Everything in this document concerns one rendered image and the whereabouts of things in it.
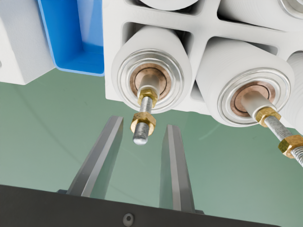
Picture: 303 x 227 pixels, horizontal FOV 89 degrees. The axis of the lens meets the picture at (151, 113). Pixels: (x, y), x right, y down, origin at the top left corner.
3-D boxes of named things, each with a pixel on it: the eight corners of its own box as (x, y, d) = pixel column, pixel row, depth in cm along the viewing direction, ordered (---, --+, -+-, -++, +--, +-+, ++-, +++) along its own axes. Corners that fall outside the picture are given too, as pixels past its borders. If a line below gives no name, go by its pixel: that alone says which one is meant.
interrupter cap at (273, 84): (268, 124, 20) (272, 128, 20) (209, 121, 20) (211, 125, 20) (302, 67, 16) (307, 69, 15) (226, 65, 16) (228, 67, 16)
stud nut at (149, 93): (161, 98, 15) (161, 103, 14) (148, 108, 16) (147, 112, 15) (147, 84, 14) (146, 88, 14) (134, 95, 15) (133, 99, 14)
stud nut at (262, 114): (255, 124, 16) (259, 129, 15) (253, 111, 15) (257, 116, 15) (277, 118, 15) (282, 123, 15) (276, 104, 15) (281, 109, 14)
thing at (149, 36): (125, 49, 33) (93, 85, 18) (154, 8, 29) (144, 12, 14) (158, 78, 36) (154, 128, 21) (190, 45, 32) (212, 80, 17)
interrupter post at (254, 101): (256, 106, 19) (272, 124, 16) (236, 106, 19) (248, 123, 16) (264, 89, 17) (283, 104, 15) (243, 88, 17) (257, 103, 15)
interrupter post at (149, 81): (136, 83, 18) (130, 96, 15) (149, 67, 17) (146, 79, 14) (151, 95, 19) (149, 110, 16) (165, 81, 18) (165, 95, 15)
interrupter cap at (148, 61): (106, 84, 18) (103, 86, 18) (145, 30, 15) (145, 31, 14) (153, 119, 21) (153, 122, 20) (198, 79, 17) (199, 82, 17)
